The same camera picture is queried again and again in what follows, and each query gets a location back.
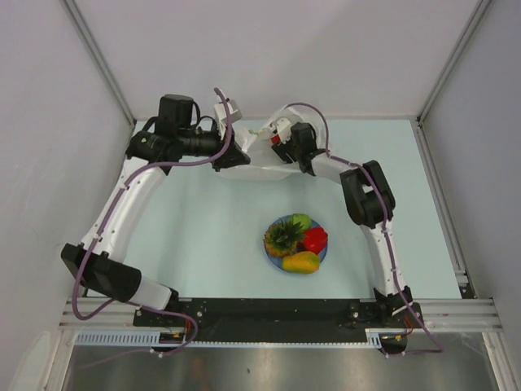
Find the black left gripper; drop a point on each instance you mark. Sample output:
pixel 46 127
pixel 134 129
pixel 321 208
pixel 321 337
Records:
pixel 234 156

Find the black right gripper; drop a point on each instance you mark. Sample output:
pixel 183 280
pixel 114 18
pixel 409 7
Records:
pixel 282 150

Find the white plastic bag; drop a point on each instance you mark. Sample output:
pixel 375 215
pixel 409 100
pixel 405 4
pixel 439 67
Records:
pixel 264 164

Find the green fake apple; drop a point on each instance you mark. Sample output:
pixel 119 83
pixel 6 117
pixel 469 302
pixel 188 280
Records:
pixel 302 220

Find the red fake pepper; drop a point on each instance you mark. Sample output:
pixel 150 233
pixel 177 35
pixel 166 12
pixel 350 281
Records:
pixel 315 239

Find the orange fake pineapple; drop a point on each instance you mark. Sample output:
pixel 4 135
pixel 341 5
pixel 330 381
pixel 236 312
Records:
pixel 282 237

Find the yellow fake fruit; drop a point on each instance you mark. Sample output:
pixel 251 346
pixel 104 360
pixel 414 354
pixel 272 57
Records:
pixel 301 263

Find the blue plastic plate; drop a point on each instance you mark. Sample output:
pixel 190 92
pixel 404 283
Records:
pixel 277 261

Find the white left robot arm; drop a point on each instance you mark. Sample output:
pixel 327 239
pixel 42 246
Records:
pixel 97 263

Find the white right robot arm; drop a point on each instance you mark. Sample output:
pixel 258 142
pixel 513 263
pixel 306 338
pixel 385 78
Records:
pixel 369 202

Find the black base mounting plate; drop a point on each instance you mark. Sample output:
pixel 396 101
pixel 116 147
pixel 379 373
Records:
pixel 286 319

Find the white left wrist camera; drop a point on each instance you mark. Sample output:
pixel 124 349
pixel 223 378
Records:
pixel 226 113

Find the aluminium frame rail front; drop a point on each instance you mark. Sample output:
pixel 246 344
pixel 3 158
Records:
pixel 115 316

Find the white slotted cable duct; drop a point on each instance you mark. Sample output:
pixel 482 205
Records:
pixel 166 340

